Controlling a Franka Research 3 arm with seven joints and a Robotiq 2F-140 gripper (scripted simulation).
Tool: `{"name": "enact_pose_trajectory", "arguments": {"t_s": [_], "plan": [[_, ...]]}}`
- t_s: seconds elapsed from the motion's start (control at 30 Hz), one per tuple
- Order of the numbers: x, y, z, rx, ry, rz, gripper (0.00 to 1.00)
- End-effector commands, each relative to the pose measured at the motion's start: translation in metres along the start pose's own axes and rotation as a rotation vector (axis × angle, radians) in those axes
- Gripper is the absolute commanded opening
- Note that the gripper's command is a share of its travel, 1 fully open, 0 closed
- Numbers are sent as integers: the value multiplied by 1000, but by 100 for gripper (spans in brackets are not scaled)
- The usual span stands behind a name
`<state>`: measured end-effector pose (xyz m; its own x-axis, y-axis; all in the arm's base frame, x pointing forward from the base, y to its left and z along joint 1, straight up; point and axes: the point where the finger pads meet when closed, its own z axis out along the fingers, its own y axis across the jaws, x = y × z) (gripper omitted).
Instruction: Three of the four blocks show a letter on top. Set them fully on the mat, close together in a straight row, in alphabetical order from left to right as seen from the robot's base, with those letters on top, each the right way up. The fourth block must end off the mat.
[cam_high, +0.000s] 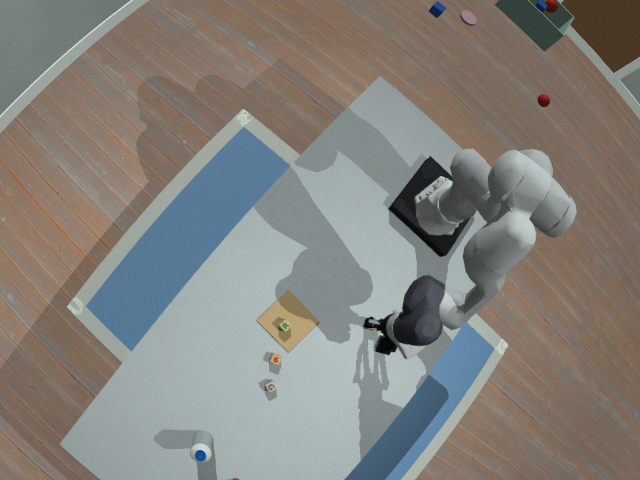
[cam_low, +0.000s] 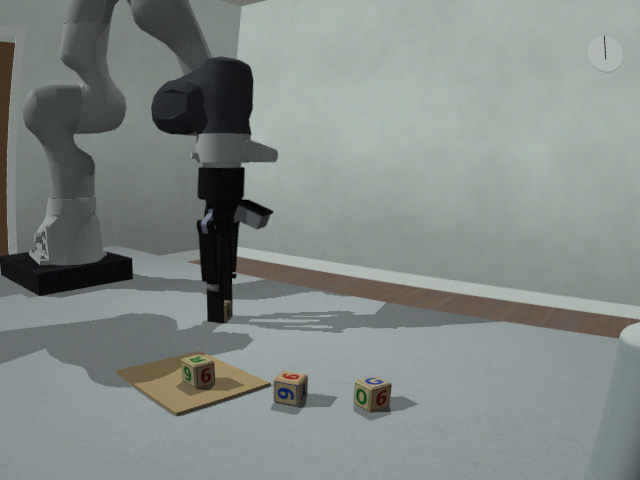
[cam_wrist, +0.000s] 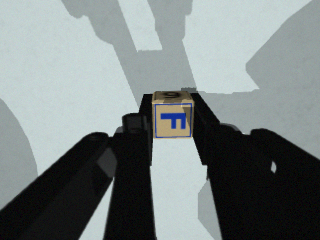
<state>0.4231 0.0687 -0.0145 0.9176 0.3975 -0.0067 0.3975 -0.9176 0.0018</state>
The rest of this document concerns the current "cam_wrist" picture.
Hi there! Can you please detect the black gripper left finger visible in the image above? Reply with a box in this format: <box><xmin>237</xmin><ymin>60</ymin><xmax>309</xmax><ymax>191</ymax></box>
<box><xmin>0</xmin><ymin>94</ymin><xmax>157</xmax><ymax>240</ymax></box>

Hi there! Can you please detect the wooden alphabet block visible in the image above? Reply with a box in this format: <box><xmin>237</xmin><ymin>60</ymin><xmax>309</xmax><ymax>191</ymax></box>
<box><xmin>152</xmin><ymin>91</ymin><xmax>194</xmax><ymax>139</ymax></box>

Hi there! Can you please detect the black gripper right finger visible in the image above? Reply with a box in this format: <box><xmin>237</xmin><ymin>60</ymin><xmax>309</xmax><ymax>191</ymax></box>
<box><xmin>190</xmin><ymin>93</ymin><xmax>320</xmax><ymax>240</ymax></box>

